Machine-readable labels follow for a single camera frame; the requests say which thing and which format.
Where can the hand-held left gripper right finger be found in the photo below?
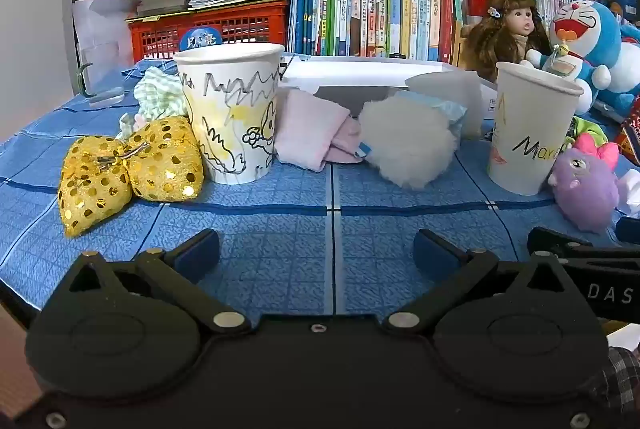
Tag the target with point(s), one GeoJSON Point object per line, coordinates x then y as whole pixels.
{"type": "Point", "coordinates": [434, 253]}

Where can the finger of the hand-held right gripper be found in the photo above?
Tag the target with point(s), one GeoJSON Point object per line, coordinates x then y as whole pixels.
{"type": "Point", "coordinates": [565, 245]}
{"type": "Point", "coordinates": [629, 230]}

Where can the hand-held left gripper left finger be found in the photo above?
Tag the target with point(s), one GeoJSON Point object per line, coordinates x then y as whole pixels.
{"type": "Point", "coordinates": [200, 250]}

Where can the white tissue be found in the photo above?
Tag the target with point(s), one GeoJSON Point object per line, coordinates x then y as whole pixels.
{"type": "Point", "coordinates": [631, 191]}

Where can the purple plush toy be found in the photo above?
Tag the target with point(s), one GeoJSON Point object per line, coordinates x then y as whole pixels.
{"type": "Point", "coordinates": [585, 189]}

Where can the gold sequin pouch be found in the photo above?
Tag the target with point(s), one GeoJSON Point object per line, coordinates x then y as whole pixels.
{"type": "Point", "coordinates": [160, 164]}

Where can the navy and red patterned pouch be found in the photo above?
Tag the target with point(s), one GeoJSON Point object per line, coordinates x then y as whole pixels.
{"type": "Point", "coordinates": [630, 126]}

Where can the lime green cloth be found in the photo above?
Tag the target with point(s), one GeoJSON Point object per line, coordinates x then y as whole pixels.
{"type": "Point", "coordinates": [590, 129]}

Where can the white fluffy plush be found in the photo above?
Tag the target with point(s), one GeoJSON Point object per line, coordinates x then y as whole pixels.
{"type": "Point", "coordinates": [405, 144]}

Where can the light blue plastic packet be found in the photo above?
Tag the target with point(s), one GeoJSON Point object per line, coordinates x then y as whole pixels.
{"type": "Point", "coordinates": [452, 113]}

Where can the pink cloth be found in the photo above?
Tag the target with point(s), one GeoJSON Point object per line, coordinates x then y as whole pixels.
{"type": "Point", "coordinates": [305, 129]}

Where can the green checked cloth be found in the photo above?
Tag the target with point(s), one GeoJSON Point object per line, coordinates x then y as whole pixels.
{"type": "Point", "coordinates": [160, 94]}

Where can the clear plastic storage box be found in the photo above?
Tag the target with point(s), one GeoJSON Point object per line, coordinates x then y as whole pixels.
{"type": "Point", "coordinates": [350, 74]}

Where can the person's right forearm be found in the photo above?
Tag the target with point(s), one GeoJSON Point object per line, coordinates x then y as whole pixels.
{"type": "Point", "coordinates": [620, 379]}

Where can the paper cup with crayon writing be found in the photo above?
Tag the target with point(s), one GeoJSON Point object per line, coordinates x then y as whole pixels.
{"type": "Point", "coordinates": [525, 124]}

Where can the paper cup with rabbit drawing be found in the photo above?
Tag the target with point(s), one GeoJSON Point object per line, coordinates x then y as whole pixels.
{"type": "Point", "coordinates": [225, 109]}

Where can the blue cat plush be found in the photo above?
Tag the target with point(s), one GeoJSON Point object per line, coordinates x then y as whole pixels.
{"type": "Point", "coordinates": [600, 39]}

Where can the round blue tag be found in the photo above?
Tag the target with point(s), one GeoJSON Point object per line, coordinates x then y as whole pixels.
{"type": "Point", "coordinates": [200, 40]}

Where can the brown-haired doll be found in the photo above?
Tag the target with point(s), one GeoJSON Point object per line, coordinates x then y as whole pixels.
{"type": "Point", "coordinates": [520, 24]}

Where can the red plastic crate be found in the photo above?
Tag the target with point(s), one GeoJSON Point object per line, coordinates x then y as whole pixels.
{"type": "Point", "coordinates": [240, 21]}

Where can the red can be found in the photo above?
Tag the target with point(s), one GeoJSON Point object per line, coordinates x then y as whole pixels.
{"type": "Point", "coordinates": [477, 6]}

